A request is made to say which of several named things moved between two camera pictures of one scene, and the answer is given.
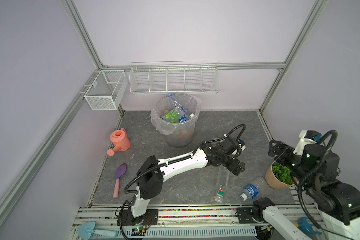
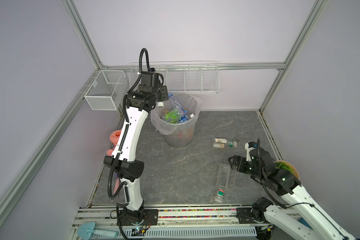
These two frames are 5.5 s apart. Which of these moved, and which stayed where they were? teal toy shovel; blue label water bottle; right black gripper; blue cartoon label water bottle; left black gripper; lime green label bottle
Moved: left black gripper; right black gripper
Stayed: lime green label bottle; blue label water bottle; blue cartoon label water bottle; teal toy shovel
